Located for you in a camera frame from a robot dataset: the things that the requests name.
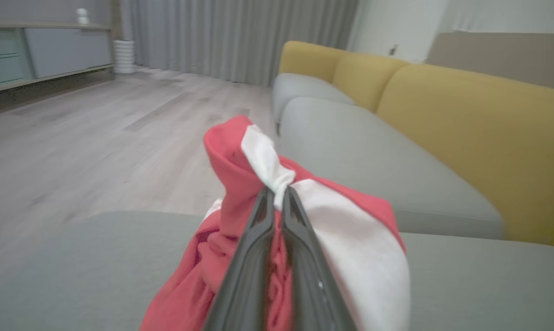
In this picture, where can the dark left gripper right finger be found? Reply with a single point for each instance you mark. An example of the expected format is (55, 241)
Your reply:
(309, 276)

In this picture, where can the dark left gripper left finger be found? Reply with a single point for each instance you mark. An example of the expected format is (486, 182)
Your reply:
(244, 276)

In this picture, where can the red shorts with white stripe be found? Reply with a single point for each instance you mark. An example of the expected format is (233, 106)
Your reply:
(231, 184)

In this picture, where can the grey sofa seat cushion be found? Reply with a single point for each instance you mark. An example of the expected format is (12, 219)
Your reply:
(373, 170)
(304, 87)

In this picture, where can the large grey sofa ottoman cushion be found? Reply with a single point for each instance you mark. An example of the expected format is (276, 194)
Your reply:
(74, 276)

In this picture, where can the yellow sofa backrest cushion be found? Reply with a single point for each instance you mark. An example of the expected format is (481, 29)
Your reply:
(488, 138)
(364, 78)
(309, 57)

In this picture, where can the grey pleated curtain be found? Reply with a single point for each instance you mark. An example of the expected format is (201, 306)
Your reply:
(235, 37)

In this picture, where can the white ribbed floor vase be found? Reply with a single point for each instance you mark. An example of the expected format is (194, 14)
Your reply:
(124, 57)

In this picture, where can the low grey and green cabinet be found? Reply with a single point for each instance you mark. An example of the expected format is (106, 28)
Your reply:
(65, 50)

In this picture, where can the tan panel behind sofa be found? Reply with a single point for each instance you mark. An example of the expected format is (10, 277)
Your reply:
(511, 55)

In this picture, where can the small white ornament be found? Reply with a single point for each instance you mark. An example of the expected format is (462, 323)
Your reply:
(82, 16)

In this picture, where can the wall power outlet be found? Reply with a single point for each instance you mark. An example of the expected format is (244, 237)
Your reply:
(394, 49)

